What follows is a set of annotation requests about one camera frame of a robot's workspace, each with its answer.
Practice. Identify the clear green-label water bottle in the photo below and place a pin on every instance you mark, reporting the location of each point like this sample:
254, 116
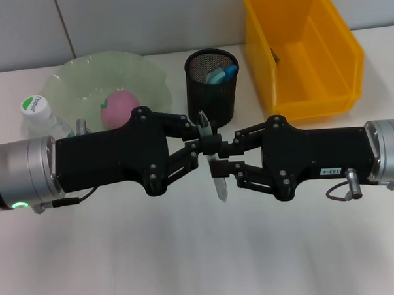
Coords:
34, 107

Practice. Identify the blue scissors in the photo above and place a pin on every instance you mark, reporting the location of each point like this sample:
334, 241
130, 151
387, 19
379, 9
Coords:
231, 71

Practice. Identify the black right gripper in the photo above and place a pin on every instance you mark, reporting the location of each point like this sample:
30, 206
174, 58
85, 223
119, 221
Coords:
315, 155

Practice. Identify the silver ballpoint pen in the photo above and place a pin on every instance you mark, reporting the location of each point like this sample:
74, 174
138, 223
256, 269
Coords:
222, 185

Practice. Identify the pink toy peach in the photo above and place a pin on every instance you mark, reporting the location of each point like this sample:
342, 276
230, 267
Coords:
116, 105

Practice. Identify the black mesh pen holder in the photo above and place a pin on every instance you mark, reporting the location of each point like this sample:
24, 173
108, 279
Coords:
211, 101

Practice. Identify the yellow plastic bin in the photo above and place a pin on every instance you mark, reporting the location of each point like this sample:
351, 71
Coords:
311, 67

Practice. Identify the green wavy glass fruit plate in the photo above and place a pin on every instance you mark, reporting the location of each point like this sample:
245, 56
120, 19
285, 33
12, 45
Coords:
82, 77

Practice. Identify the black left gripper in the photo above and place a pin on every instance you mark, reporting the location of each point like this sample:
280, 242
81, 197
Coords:
112, 157

